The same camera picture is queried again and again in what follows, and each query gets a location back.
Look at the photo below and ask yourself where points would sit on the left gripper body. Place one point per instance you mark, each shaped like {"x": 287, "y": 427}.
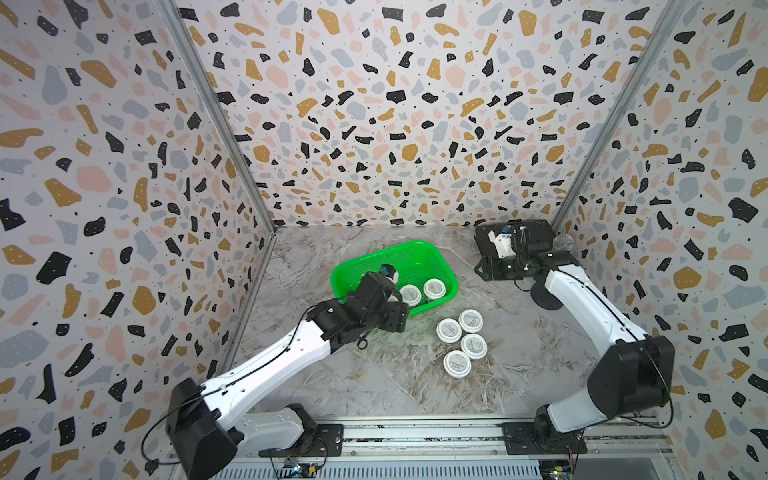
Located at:
{"x": 393, "y": 318}

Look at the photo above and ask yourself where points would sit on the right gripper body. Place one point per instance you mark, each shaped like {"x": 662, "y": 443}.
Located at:
{"x": 503, "y": 269}

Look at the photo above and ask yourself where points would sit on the yogurt cup white lid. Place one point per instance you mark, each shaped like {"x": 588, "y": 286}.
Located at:
{"x": 474, "y": 346}
{"x": 411, "y": 295}
{"x": 471, "y": 321}
{"x": 434, "y": 289}
{"x": 449, "y": 331}
{"x": 457, "y": 364}

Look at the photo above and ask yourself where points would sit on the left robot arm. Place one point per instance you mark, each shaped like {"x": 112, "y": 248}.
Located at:
{"x": 205, "y": 421}

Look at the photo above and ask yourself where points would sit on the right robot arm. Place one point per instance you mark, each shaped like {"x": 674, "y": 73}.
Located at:
{"x": 635, "y": 369}

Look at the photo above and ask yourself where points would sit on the green plastic basket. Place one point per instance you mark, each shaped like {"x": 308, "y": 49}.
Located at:
{"x": 416, "y": 262}

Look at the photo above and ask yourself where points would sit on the black hard case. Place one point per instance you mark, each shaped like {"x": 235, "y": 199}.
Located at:
{"x": 529, "y": 234}

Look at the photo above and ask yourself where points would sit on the glitter tube on black stand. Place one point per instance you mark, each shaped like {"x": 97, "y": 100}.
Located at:
{"x": 547, "y": 260}

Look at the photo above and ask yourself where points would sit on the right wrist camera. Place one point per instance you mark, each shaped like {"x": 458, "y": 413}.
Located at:
{"x": 504, "y": 241}

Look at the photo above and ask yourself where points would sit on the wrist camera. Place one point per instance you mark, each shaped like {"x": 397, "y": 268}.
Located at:
{"x": 390, "y": 272}
{"x": 504, "y": 241}

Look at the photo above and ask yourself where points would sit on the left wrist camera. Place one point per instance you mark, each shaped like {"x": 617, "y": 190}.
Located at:
{"x": 390, "y": 272}

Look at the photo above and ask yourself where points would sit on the aluminium rail frame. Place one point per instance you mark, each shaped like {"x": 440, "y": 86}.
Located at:
{"x": 463, "y": 447}

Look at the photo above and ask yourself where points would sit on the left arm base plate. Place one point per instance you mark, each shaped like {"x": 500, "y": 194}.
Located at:
{"x": 325, "y": 440}

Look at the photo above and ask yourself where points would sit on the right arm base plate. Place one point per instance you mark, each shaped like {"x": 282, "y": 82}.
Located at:
{"x": 534, "y": 437}

